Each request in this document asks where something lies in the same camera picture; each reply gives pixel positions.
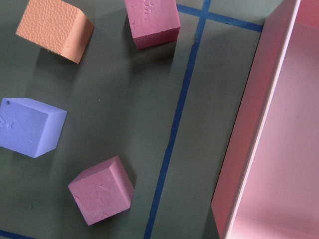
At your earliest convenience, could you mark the dark red foam block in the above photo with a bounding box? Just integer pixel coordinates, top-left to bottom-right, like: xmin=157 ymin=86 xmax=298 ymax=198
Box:
xmin=68 ymin=156 xmax=134 ymax=226

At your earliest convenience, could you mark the pink plastic tray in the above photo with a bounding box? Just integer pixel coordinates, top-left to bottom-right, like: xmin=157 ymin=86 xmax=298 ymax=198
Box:
xmin=211 ymin=0 xmax=319 ymax=239

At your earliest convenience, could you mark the purple foam block right side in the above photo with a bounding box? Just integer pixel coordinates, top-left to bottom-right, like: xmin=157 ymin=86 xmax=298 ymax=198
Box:
xmin=0 ymin=98 xmax=67 ymax=158

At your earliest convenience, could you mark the orange foam block right side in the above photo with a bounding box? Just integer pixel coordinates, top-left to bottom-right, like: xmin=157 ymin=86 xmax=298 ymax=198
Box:
xmin=16 ymin=0 xmax=94 ymax=64

